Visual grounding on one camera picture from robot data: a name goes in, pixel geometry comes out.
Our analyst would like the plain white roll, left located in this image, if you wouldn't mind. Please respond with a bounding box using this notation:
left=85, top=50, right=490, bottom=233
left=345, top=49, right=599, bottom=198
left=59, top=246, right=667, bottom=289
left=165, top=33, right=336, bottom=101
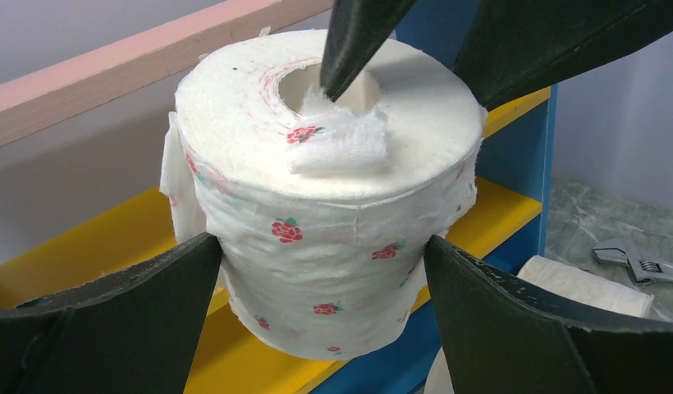
left=422, top=348, right=454, bottom=394

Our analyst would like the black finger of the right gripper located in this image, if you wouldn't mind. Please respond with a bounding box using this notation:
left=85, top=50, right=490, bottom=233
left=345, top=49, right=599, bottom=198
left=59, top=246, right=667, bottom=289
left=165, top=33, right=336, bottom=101
left=320, top=0, right=416, bottom=102
left=453, top=0, right=673, bottom=110

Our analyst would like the plain white roll, right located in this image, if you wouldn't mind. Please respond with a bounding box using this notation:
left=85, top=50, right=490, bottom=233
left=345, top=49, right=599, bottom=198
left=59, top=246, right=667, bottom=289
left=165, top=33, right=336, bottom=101
left=517, top=255, right=653, bottom=318

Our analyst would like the blue shelf unit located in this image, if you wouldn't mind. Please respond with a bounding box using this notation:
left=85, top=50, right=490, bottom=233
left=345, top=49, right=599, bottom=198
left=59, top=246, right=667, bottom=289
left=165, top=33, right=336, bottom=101
left=0, top=30, right=549, bottom=393

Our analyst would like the white floral roll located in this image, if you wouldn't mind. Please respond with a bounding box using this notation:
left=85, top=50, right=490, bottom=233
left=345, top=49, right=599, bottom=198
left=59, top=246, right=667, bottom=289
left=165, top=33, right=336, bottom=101
left=160, top=30, right=487, bottom=360

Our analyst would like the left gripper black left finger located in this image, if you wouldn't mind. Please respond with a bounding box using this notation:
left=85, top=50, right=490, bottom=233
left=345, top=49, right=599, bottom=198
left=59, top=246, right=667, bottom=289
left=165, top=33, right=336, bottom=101
left=0, top=233, right=222, bottom=393

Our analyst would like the plain white roll, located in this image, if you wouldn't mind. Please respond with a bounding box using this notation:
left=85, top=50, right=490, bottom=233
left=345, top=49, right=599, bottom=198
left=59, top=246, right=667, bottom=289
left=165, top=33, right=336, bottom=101
left=422, top=348, right=454, bottom=394
left=517, top=255, right=653, bottom=318

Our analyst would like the red handled adjustable wrench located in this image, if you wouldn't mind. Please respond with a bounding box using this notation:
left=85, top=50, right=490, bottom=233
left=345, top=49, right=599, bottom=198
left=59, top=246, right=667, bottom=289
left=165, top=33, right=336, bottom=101
left=592, top=239, right=673, bottom=285

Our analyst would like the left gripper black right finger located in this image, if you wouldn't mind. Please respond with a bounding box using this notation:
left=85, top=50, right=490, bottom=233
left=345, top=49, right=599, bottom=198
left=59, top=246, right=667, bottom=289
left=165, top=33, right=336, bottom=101
left=423, top=236, right=673, bottom=393

